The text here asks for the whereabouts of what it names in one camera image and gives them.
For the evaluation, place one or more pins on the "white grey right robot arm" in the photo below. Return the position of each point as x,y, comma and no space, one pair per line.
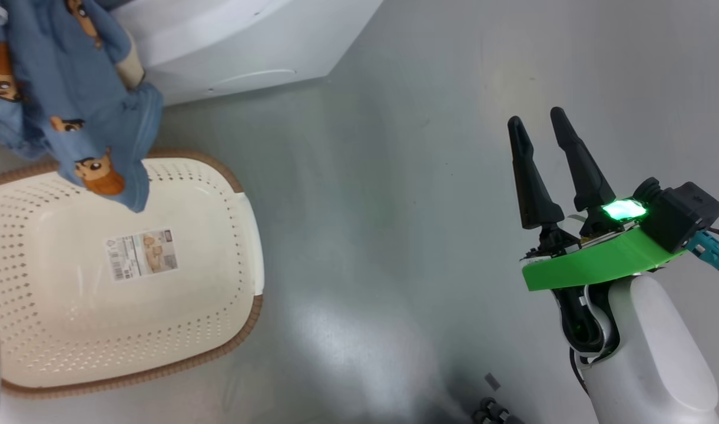
648,353

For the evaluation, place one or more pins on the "paper barcode label in basket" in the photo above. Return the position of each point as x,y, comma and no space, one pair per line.
141,254

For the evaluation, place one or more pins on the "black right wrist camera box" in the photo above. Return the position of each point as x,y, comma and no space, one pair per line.
683,212

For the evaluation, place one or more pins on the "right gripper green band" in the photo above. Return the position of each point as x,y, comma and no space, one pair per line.
600,259

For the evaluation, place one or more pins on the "blue bear-print garment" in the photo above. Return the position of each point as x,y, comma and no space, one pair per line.
59,88

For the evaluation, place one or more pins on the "cream basket with brown rim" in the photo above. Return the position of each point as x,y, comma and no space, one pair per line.
129,330

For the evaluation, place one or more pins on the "white front-load washing machine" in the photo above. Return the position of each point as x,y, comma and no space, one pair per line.
247,41

